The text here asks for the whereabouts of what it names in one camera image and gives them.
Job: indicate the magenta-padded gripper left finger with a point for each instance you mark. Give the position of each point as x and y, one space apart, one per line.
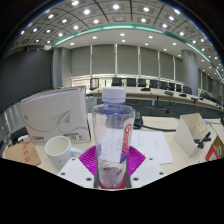
78 171

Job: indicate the round ceiling lights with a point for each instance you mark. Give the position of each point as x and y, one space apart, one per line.
116 6

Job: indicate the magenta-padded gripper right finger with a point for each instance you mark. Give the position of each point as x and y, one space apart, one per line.
146 171

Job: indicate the long curved conference desk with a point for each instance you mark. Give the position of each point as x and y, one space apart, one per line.
150 95

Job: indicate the clear plastic water bottle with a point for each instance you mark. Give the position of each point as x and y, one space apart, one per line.
111 133

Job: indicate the white printed paper sheet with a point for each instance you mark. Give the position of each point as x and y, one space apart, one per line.
151 145

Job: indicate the black power adapter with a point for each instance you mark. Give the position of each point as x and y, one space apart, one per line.
18 134

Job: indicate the row of black office chairs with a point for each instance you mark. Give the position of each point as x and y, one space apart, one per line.
131 82

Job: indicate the white copy paper carton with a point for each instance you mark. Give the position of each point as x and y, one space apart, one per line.
53 116

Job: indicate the brown paper envelope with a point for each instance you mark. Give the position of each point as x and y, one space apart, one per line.
23 154

